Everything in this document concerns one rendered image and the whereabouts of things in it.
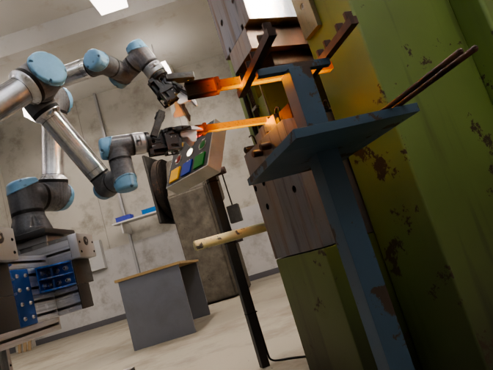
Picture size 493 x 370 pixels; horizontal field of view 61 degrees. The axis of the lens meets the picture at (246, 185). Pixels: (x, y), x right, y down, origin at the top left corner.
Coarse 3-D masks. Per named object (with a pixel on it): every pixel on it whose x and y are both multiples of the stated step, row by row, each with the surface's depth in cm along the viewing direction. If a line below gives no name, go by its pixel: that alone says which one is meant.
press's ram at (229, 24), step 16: (208, 0) 189; (224, 0) 174; (240, 0) 162; (256, 0) 162; (272, 0) 165; (288, 0) 168; (224, 16) 177; (240, 16) 165; (256, 16) 160; (272, 16) 163; (288, 16) 166; (224, 32) 180; (240, 32) 168; (224, 48) 184
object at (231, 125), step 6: (234, 120) 158; (240, 120) 158; (246, 120) 159; (252, 120) 160; (258, 120) 161; (264, 120) 162; (198, 126) 152; (204, 126) 151; (210, 126) 153; (216, 126) 154; (222, 126) 155; (228, 126) 156; (234, 126) 157; (240, 126) 159; (246, 126) 162; (198, 132) 151; (204, 132) 152
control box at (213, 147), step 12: (216, 120) 205; (216, 132) 202; (216, 144) 199; (180, 156) 214; (192, 156) 205; (216, 156) 196; (180, 168) 209; (192, 168) 200; (204, 168) 193; (216, 168) 194; (168, 180) 214; (180, 180) 204; (192, 180) 202; (204, 180) 202; (180, 192) 214
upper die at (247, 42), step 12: (288, 24) 171; (240, 36) 168; (252, 36) 163; (288, 36) 169; (300, 36) 172; (240, 48) 170; (252, 48) 162; (276, 48) 168; (288, 48) 171; (300, 48) 174; (240, 60) 173; (240, 72) 179
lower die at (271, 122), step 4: (324, 108) 166; (328, 108) 167; (272, 116) 158; (276, 116) 157; (268, 120) 161; (272, 120) 158; (268, 124) 162; (272, 124) 159; (276, 124) 156; (260, 128) 168; (264, 128) 166; (268, 128) 163; (260, 132) 169; (264, 132) 166; (256, 136) 173; (260, 136) 170; (264, 136) 167; (256, 140) 174
